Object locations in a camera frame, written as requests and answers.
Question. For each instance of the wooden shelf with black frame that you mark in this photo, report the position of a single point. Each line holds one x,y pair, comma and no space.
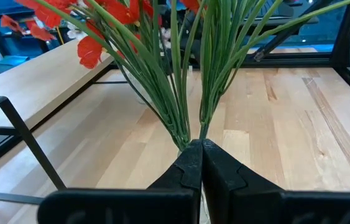
38,84

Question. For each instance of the black table frame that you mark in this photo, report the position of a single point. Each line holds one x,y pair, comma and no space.
342,31

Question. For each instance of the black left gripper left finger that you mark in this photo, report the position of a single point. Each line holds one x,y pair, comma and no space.
162,202

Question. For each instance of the red artificial flower bunch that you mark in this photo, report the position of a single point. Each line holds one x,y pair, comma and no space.
162,109

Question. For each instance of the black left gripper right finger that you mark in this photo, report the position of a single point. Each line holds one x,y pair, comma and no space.
240,202

